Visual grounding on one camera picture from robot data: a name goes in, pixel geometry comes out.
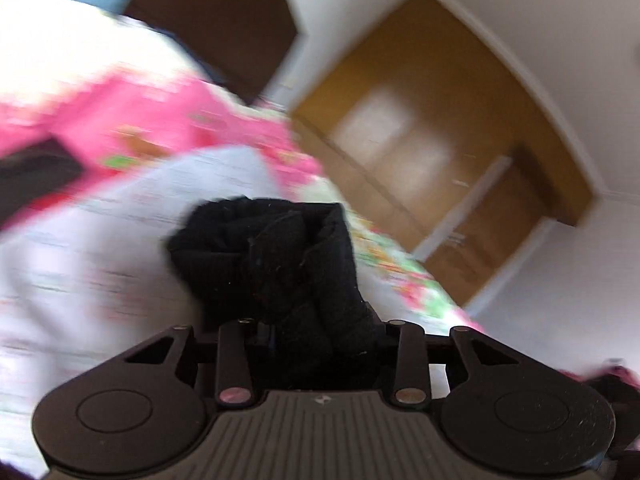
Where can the dark cloth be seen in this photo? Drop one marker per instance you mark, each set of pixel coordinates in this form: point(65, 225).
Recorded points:
point(35, 180)

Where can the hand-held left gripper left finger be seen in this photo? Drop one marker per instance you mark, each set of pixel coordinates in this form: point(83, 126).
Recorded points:
point(232, 355)

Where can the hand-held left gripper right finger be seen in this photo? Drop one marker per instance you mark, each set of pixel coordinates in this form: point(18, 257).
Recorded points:
point(407, 355)

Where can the black pants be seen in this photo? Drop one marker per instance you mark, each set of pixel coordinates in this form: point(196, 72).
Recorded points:
point(280, 280)

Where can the dark wooden headboard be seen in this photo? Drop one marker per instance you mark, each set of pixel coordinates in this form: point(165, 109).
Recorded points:
point(220, 15)

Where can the wooden wardrobe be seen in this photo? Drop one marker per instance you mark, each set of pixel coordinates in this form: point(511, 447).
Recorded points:
point(400, 110)

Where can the floral printed bedsheet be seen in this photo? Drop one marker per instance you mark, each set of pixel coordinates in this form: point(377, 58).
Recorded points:
point(125, 240)

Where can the wooden door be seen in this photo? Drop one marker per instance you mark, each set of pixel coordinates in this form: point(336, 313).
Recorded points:
point(480, 230)

